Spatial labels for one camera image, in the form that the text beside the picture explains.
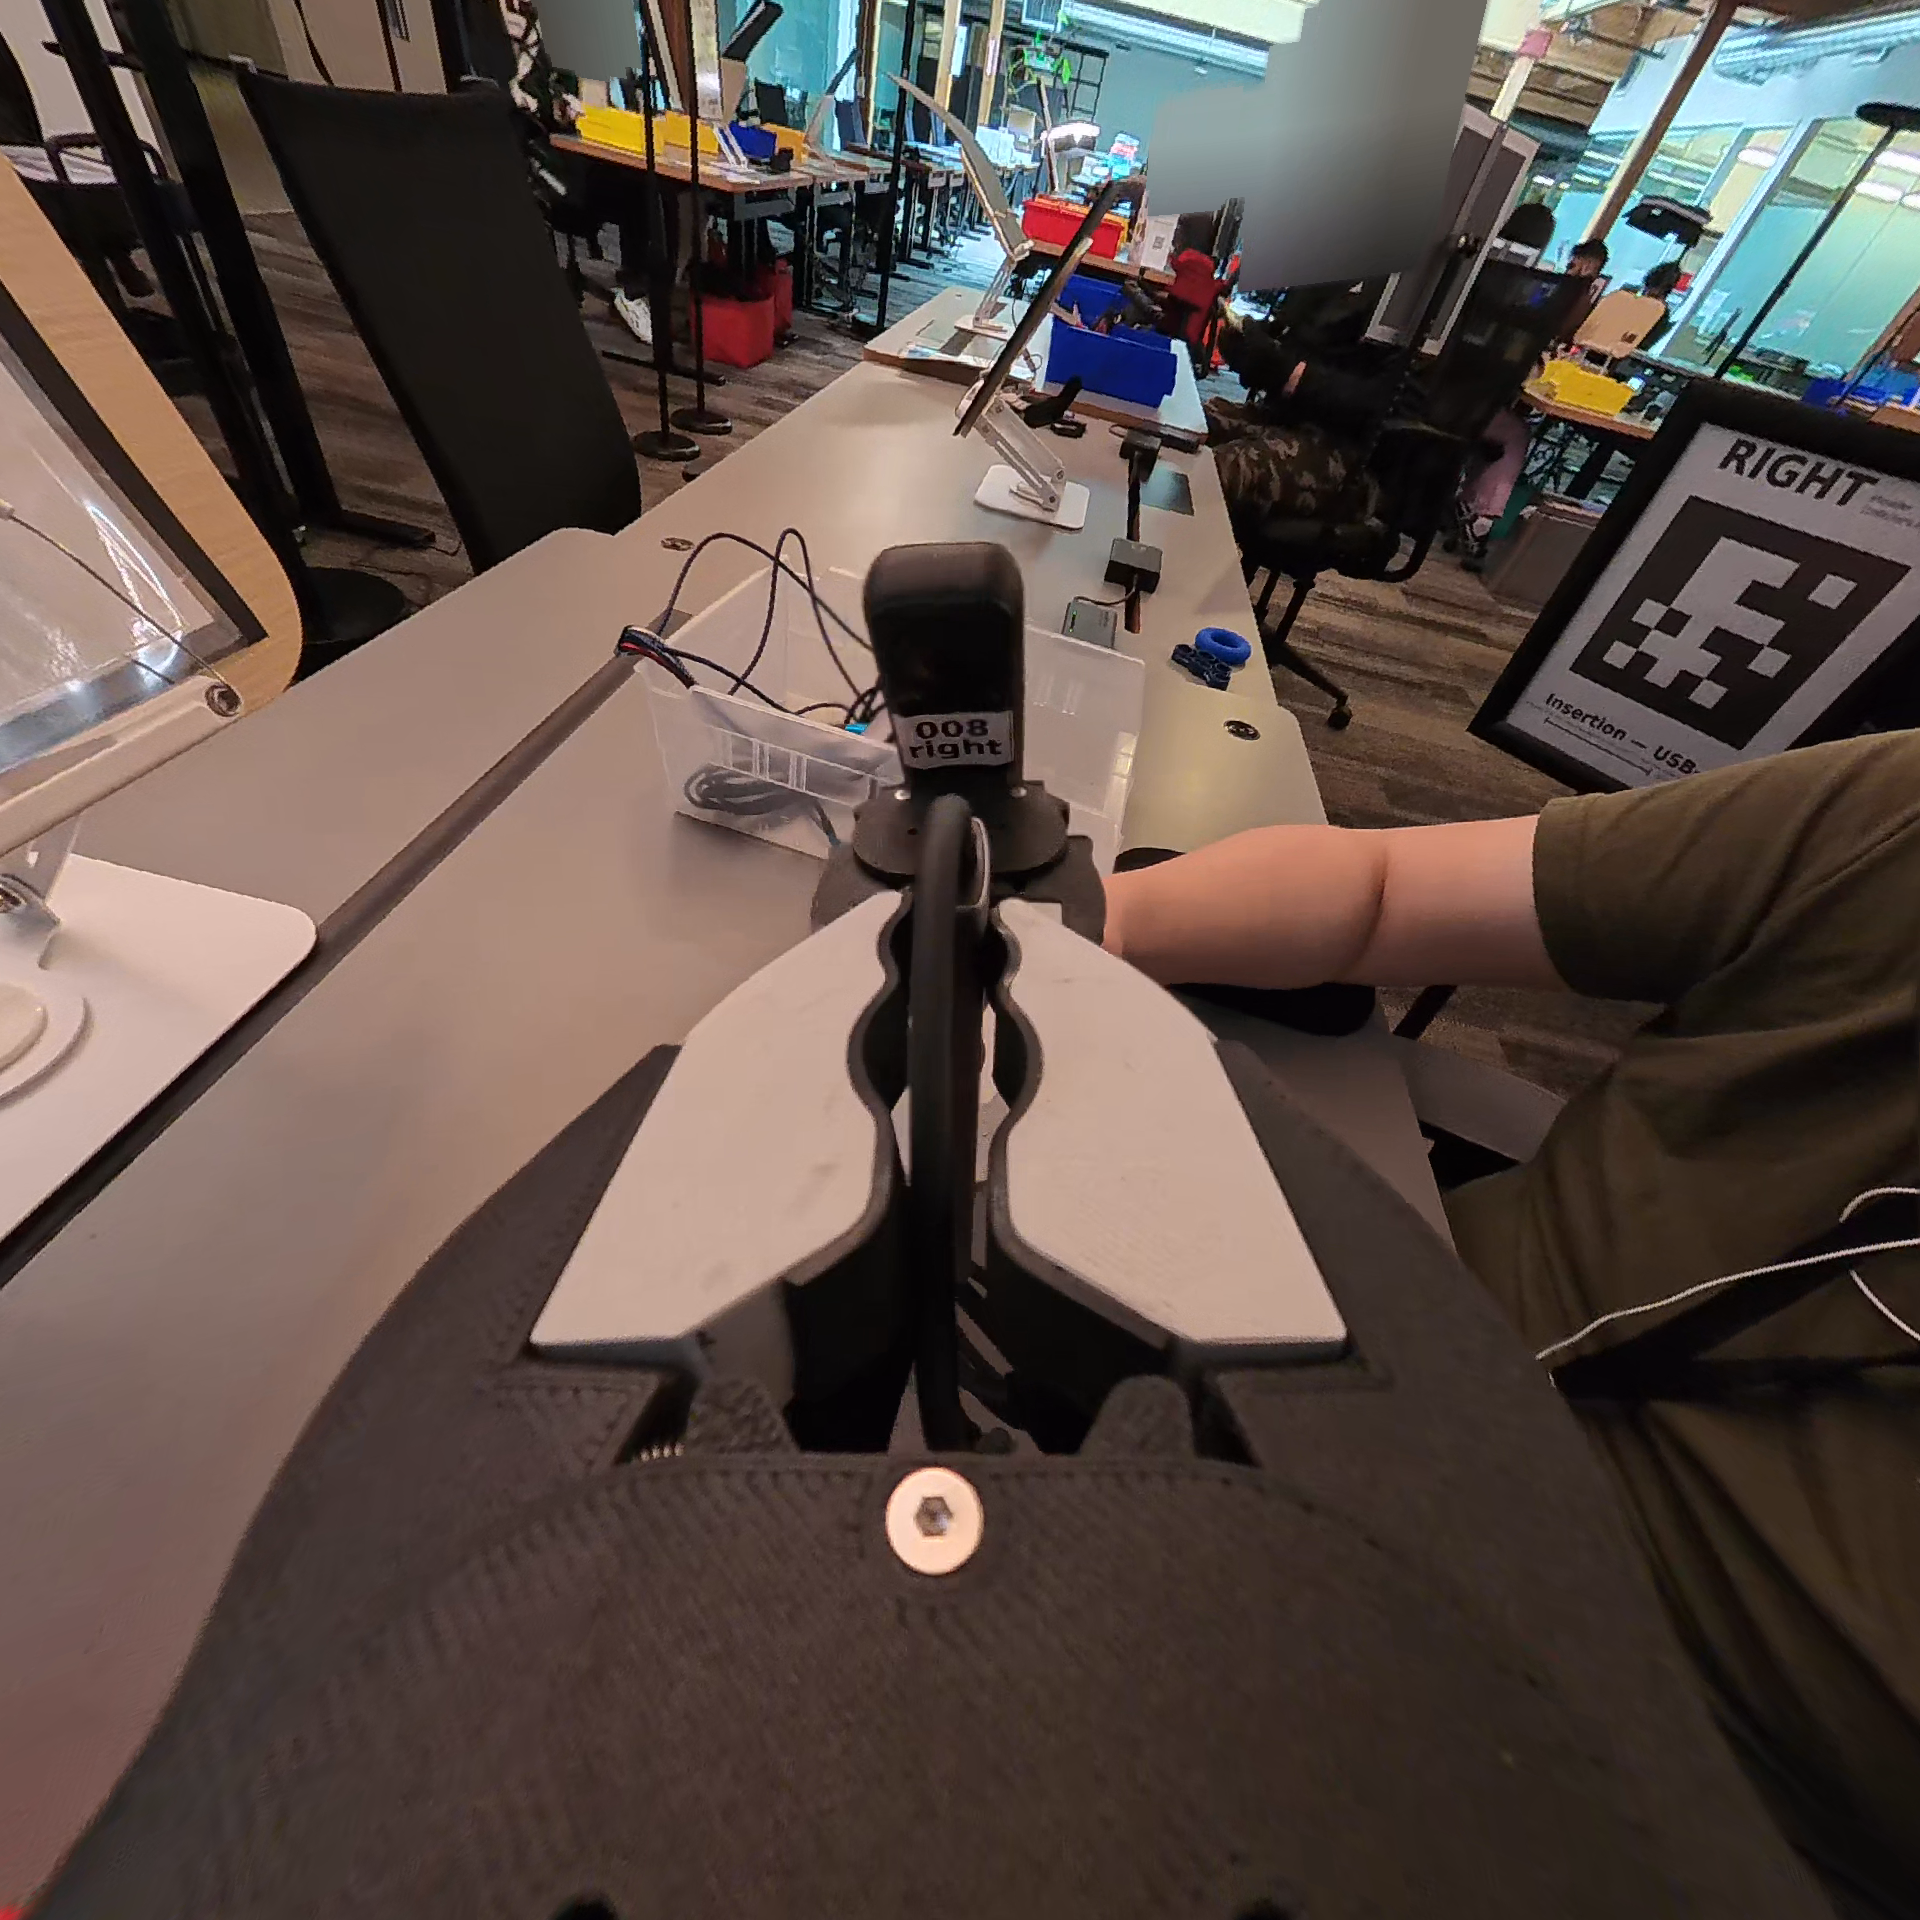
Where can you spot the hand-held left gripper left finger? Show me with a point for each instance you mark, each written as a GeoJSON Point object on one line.
{"type": "Point", "coordinates": [736, 1172]}

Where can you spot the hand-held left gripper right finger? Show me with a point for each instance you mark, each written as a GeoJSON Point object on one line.
{"type": "Point", "coordinates": [1154, 1188]}

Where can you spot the clear plastic bin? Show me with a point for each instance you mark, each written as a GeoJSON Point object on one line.
{"type": "Point", "coordinates": [1078, 708]}

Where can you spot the grey usb hub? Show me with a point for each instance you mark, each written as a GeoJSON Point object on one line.
{"type": "Point", "coordinates": [940, 1050]}

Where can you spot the white tablet stand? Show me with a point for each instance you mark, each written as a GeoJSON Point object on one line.
{"type": "Point", "coordinates": [1036, 495]}

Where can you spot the small black box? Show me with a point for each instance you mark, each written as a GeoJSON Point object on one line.
{"type": "Point", "coordinates": [1136, 562]}

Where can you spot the blue plastic bin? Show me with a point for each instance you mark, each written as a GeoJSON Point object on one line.
{"type": "Point", "coordinates": [1110, 366]}

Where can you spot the red storage bin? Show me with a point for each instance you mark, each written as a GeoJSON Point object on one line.
{"type": "Point", "coordinates": [739, 335]}

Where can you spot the person's olive shirt torso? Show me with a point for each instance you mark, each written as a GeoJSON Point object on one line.
{"type": "Point", "coordinates": [1727, 1050]}

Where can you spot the black pole stand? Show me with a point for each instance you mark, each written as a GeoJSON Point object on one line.
{"type": "Point", "coordinates": [353, 599]}

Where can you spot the white tablet stand base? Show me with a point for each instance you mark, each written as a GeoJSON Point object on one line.
{"type": "Point", "coordinates": [164, 962]}

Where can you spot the black framed marker sign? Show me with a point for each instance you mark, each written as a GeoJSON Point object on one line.
{"type": "Point", "coordinates": [1727, 616]}

